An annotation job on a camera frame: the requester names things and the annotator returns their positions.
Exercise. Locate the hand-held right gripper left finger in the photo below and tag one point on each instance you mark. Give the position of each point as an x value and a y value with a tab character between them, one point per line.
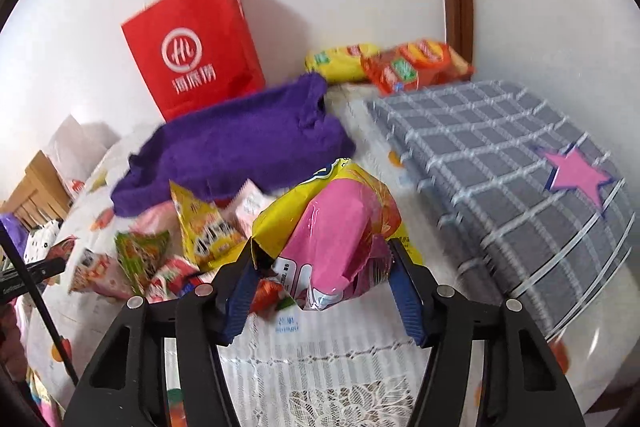
239	302

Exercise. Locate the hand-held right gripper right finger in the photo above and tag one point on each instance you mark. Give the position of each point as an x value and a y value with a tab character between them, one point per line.
407	302

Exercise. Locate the yellow and pink snack bag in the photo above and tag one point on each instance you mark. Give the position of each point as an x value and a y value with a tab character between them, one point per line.
330	227

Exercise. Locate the small yellow snack packet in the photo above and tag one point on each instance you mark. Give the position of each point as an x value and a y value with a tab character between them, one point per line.
200	227

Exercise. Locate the red and white snack packet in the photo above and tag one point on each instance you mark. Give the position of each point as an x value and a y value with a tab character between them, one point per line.
95	274

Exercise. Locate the grey checked pillow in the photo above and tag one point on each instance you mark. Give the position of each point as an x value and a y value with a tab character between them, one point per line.
500	187

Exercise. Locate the purple towel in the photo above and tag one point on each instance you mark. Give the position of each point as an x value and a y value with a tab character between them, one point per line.
240	137

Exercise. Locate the black tripod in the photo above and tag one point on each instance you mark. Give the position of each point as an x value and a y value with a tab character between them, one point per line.
50	337

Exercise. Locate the white dotted cushion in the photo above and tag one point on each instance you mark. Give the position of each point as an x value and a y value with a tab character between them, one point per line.
45	237

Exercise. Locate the white paper bag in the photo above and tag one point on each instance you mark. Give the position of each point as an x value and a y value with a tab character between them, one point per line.
75	147

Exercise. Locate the light wooden furniture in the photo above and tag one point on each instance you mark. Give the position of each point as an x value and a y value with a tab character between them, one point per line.
35	192

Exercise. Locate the orange chips bag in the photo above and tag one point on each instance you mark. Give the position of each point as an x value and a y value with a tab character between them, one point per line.
425	67

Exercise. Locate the purple plush toy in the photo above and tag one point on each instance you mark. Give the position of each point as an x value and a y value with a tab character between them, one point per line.
12	232

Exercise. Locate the yellow chips bag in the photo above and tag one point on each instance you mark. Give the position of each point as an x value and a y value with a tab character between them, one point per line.
335	62

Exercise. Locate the red paper bag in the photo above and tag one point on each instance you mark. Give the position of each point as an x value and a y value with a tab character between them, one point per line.
190	32

